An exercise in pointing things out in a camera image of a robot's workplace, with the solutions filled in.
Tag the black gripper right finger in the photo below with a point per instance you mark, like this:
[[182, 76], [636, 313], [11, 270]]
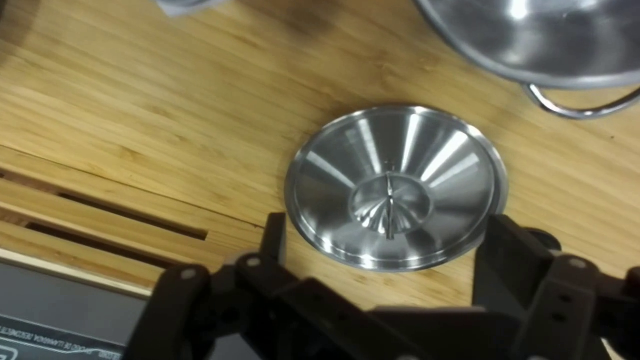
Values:
[[553, 292]]

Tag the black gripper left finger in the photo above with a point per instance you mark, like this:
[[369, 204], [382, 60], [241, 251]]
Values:
[[201, 313]]

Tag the round steel pot lid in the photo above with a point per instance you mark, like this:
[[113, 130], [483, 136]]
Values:
[[393, 187]]

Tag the small steel pot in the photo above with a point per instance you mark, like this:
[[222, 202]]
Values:
[[553, 41]]

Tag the wooden slatted stand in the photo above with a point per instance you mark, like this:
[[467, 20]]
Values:
[[100, 220]]

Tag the grey toaster oven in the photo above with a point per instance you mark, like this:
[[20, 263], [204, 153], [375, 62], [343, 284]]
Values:
[[60, 313]]

